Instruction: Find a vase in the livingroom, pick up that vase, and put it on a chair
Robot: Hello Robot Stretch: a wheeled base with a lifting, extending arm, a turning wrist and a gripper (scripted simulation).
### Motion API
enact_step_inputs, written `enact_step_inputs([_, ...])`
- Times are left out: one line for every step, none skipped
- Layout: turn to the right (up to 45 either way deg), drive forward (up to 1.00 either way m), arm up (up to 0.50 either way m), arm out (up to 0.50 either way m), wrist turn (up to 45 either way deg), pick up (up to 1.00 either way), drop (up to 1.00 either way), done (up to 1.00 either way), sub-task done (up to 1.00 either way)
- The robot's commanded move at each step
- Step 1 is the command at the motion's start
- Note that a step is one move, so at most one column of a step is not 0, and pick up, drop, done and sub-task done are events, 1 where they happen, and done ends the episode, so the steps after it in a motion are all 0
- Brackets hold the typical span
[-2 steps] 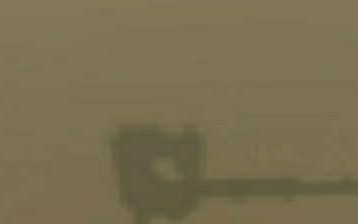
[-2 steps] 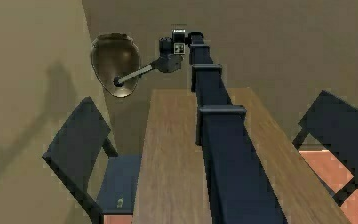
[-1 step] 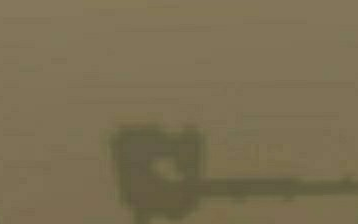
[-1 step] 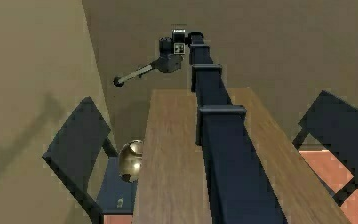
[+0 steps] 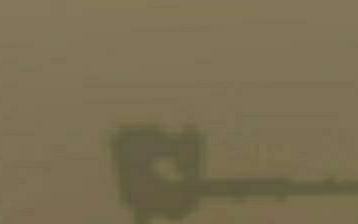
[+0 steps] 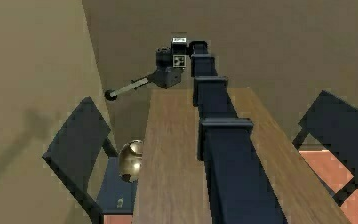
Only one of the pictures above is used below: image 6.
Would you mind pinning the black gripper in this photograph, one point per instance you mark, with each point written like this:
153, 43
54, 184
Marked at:
165, 68

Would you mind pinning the gold round vase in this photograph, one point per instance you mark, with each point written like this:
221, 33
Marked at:
131, 161

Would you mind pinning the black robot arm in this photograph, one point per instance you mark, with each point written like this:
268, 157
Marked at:
230, 160

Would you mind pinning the dark blue chair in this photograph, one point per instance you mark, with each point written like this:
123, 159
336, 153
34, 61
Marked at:
340, 133
80, 146

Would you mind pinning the brown wooden table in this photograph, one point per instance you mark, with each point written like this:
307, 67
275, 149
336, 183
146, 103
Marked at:
173, 160

